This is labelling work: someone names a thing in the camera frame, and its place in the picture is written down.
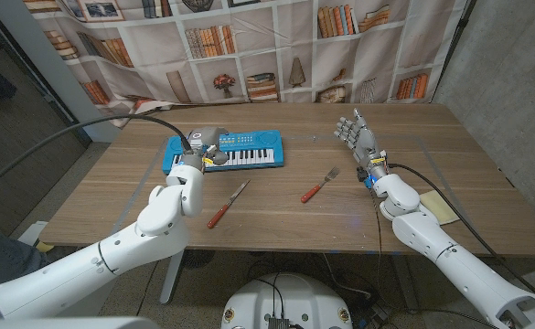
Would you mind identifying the red-handled table knife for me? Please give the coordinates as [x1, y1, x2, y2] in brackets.
[206, 178, 251, 230]

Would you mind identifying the beige flat pad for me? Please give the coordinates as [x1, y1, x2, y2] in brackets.
[418, 189, 461, 226]

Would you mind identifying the thin dark right arm cable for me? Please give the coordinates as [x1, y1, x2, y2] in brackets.
[369, 186, 385, 293]

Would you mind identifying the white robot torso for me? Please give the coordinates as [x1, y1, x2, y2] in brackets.
[219, 272, 354, 329]

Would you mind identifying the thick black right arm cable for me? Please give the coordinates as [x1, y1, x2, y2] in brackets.
[387, 163, 535, 298]

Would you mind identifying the white floor board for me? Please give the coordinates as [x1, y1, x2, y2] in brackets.
[15, 220, 51, 250]

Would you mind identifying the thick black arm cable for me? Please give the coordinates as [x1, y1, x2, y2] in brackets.
[0, 113, 194, 198]
[387, 163, 535, 298]

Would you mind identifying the red-handled fork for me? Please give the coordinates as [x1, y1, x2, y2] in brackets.
[300, 165, 341, 204]

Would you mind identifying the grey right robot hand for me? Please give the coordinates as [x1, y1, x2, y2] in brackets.
[333, 108, 390, 180]

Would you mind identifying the printed bookshelf backdrop cloth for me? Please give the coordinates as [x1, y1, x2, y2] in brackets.
[22, 0, 472, 129]

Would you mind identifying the person in blue jeans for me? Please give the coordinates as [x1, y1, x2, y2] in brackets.
[0, 212, 48, 292]

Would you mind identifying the blue toy piano keyboard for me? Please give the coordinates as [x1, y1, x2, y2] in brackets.
[161, 129, 285, 175]

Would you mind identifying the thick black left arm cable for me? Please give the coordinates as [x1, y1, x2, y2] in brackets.
[0, 113, 194, 198]

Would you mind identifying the grey table leg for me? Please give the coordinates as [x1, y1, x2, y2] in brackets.
[391, 253, 420, 314]

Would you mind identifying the white table leg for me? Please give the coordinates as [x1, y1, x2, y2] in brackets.
[159, 249, 186, 305]

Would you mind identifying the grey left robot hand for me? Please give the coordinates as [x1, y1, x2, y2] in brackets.
[182, 126, 230, 173]

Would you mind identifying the black backdrop stand pole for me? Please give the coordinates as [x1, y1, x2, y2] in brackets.
[431, 0, 478, 102]

